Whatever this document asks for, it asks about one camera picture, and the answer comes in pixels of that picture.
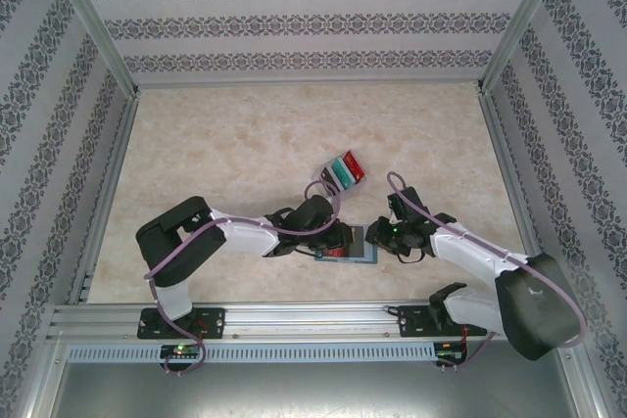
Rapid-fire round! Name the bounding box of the blue card holder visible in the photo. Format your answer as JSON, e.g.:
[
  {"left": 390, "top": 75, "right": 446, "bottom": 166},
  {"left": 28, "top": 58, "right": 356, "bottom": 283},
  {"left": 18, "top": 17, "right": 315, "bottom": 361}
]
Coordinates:
[{"left": 313, "top": 223, "right": 379, "bottom": 266}]

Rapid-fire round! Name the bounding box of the green credit card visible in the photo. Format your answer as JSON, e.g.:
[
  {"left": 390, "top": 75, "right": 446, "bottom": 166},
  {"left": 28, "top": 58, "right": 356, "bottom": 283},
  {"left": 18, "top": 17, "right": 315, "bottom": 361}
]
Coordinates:
[{"left": 329, "top": 157, "right": 358, "bottom": 190}]

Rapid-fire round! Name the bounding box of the small circuit board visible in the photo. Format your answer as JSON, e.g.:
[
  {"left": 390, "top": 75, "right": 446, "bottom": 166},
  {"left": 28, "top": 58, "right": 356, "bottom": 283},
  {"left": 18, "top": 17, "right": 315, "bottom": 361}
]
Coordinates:
[
  {"left": 160, "top": 344, "right": 203, "bottom": 359},
  {"left": 434, "top": 341, "right": 470, "bottom": 359}
]

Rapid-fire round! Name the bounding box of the grey metal sheet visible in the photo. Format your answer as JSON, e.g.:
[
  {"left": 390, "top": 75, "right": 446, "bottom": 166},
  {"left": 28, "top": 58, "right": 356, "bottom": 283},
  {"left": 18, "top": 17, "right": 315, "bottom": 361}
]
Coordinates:
[{"left": 48, "top": 363, "right": 584, "bottom": 418}]

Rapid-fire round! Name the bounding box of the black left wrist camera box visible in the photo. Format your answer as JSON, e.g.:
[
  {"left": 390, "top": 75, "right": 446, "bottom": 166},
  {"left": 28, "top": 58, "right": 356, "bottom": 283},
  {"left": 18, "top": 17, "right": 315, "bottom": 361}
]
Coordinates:
[{"left": 291, "top": 194, "right": 339, "bottom": 233}]

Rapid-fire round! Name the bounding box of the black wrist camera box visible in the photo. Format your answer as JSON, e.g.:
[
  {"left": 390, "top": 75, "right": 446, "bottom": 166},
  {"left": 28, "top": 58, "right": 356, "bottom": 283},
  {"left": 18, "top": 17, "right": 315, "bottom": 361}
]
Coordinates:
[
  {"left": 386, "top": 186, "right": 423, "bottom": 223},
  {"left": 291, "top": 194, "right": 339, "bottom": 233}
]

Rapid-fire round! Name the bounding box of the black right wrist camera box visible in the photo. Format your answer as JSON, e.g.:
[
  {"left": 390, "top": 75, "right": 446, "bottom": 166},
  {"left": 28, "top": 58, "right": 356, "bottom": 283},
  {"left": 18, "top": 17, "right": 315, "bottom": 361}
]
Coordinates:
[{"left": 386, "top": 186, "right": 423, "bottom": 223}]

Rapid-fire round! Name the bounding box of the aluminium mounting rail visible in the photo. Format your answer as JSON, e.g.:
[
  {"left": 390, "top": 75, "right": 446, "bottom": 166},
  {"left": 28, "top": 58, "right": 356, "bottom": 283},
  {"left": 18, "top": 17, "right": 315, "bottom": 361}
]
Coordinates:
[{"left": 46, "top": 302, "right": 579, "bottom": 344}]

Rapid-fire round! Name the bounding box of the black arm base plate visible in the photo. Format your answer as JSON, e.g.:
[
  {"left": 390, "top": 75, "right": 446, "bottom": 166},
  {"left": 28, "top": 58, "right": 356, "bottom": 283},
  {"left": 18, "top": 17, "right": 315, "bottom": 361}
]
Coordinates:
[
  {"left": 137, "top": 307, "right": 227, "bottom": 341},
  {"left": 395, "top": 304, "right": 487, "bottom": 340}
]

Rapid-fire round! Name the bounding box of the grey slotted cable duct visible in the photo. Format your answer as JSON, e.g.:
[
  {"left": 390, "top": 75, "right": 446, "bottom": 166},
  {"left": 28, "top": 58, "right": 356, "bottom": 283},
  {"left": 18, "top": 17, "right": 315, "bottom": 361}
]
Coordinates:
[{"left": 65, "top": 342, "right": 438, "bottom": 364}]

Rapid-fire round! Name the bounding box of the aluminium frame side rail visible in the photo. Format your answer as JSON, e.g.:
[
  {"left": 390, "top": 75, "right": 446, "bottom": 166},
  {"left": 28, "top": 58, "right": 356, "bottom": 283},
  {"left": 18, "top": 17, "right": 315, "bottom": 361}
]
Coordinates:
[
  {"left": 479, "top": 92, "right": 557, "bottom": 300},
  {"left": 67, "top": 92, "right": 143, "bottom": 305}
]

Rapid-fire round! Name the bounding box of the purple cable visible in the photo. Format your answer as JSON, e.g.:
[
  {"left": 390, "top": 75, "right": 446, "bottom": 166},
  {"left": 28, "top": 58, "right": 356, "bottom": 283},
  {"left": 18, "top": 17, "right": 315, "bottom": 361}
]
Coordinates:
[
  {"left": 386, "top": 171, "right": 589, "bottom": 373},
  {"left": 145, "top": 179, "right": 344, "bottom": 376}
]

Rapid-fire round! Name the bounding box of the aluminium frame leg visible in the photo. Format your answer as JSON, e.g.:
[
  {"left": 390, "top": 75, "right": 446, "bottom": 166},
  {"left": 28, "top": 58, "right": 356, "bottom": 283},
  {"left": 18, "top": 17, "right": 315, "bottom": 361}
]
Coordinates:
[
  {"left": 560, "top": 342, "right": 613, "bottom": 418},
  {"left": 14, "top": 337, "right": 68, "bottom": 418}
]

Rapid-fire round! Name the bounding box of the aluminium frame corner post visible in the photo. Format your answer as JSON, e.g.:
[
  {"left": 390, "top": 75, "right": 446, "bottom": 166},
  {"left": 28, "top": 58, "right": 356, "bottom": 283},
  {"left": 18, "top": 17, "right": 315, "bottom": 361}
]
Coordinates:
[
  {"left": 477, "top": 0, "right": 573, "bottom": 95},
  {"left": 46, "top": 0, "right": 142, "bottom": 96}
]

